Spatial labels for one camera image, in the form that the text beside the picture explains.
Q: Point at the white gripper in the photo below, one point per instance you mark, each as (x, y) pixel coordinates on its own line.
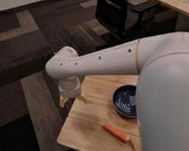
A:
(70, 88)

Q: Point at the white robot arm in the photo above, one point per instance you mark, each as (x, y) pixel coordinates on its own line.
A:
(161, 64)

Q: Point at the dark blue ceramic bowl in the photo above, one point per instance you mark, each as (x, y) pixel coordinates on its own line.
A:
(124, 101)

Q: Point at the orange carrot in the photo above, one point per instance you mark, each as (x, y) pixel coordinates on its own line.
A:
(119, 134)

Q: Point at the black office chair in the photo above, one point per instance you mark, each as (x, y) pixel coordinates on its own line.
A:
(124, 19)

